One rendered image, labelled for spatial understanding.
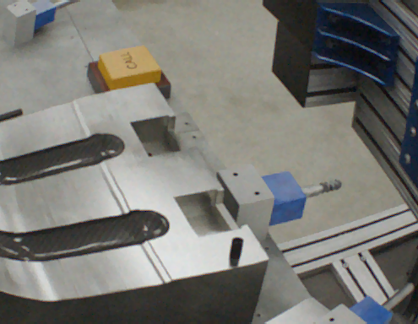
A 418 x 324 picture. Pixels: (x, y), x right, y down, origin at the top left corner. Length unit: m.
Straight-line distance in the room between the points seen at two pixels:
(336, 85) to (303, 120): 1.25
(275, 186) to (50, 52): 0.39
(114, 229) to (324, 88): 0.52
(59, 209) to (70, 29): 0.47
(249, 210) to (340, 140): 1.58
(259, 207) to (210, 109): 1.59
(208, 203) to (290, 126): 1.63
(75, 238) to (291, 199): 0.24
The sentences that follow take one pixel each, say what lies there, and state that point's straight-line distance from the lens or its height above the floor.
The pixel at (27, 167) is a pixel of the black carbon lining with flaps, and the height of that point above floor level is 0.88.
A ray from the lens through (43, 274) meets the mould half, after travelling 0.81.
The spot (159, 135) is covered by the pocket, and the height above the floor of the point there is 0.87.
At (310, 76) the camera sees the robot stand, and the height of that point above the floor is 0.78.
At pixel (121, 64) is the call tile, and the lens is 1.14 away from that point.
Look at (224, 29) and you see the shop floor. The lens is 2.89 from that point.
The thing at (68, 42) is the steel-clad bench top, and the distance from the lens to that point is 1.26.
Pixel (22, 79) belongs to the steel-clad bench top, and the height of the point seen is 0.80.
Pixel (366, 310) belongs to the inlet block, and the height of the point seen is 0.87.
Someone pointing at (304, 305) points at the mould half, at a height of 0.86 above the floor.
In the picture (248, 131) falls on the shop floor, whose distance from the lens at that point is 2.48.
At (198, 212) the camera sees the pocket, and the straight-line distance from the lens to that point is 0.91.
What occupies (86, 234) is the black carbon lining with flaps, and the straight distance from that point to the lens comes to 0.85.
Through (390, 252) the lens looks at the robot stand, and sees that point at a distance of 1.91.
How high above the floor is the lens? 1.46
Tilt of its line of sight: 38 degrees down
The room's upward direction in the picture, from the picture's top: 8 degrees clockwise
